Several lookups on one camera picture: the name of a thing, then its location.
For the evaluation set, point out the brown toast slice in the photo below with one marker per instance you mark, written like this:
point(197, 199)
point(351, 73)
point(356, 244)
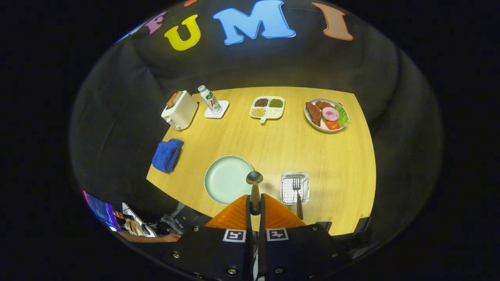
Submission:
point(172, 101)
point(178, 95)

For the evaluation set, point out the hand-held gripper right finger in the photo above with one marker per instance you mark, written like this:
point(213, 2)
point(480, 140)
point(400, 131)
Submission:
point(261, 220)

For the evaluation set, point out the green lettuce leaf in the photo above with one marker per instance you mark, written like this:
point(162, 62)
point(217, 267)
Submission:
point(343, 117)

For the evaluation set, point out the black case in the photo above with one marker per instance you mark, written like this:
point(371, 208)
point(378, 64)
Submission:
point(191, 218)

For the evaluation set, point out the clear plastic water bottle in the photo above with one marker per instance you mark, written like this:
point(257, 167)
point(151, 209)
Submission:
point(211, 100)

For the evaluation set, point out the pale green plate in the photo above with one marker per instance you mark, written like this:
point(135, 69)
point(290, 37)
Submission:
point(226, 179)

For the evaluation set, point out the blue folded towel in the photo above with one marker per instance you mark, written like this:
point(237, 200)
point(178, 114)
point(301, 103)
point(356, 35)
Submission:
point(167, 156)

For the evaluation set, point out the red tomato slice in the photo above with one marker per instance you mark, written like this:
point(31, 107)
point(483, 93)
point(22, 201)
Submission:
point(333, 125)

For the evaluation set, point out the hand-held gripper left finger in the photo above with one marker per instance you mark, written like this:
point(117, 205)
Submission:
point(248, 218)

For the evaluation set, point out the short brown sausage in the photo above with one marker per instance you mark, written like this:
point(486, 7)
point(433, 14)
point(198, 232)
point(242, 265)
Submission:
point(323, 104)

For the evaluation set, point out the black backdrop cloth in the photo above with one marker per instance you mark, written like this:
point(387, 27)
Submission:
point(351, 70)

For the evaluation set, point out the white square coaster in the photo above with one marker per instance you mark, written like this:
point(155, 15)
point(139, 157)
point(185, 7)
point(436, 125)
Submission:
point(211, 115)

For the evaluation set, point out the computer monitor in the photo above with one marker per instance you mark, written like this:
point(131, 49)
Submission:
point(101, 210)

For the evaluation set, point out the white plate with food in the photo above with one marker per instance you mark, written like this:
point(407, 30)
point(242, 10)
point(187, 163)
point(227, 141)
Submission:
point(324, 128)

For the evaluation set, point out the white toaster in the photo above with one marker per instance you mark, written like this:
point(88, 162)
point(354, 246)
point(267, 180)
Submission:
point(181, 113)

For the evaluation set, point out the white divided dish with beans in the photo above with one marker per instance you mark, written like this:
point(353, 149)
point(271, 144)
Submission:
point(275, 114)

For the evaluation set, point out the long brown sausage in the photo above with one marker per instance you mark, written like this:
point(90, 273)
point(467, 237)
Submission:
point(313, 114)

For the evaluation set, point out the pink ham slice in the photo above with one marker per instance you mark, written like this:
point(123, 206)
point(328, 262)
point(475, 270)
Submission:
point(331, 114)

